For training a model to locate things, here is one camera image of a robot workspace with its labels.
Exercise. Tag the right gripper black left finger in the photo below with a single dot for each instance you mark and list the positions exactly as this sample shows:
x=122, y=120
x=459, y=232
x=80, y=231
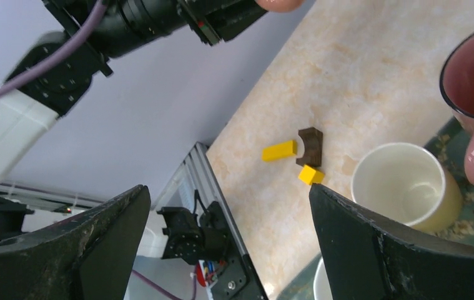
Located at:
x=87, y=256

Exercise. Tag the terracotta mug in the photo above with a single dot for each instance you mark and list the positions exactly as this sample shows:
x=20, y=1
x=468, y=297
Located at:
x=280, y=6

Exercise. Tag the dark brown block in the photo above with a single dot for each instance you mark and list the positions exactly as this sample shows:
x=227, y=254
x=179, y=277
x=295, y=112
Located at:
x=312, y=139

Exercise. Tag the yellow mug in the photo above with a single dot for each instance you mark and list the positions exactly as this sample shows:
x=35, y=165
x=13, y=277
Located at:
x=406, y=183

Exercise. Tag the teal blossom-pattern tray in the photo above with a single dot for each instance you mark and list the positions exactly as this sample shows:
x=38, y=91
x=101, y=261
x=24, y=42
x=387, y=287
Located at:
x=449, y=146

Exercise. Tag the yellow wooden block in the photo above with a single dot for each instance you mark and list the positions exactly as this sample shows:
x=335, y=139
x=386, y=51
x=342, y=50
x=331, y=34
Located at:
x=280, y=151

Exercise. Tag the pale pink tall mug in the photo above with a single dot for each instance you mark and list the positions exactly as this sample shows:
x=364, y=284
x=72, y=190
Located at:
x=321, y=286

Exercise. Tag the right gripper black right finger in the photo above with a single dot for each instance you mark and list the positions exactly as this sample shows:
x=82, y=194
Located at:
x=369, y=256

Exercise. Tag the small yellow cube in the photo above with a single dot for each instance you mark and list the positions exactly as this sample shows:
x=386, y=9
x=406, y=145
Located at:
x=310, y=175

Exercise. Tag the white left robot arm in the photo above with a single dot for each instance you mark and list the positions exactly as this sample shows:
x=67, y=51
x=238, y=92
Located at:
x=58, y=69

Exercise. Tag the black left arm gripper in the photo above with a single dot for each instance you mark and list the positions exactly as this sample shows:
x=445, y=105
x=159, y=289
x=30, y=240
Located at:
x=128, y=25

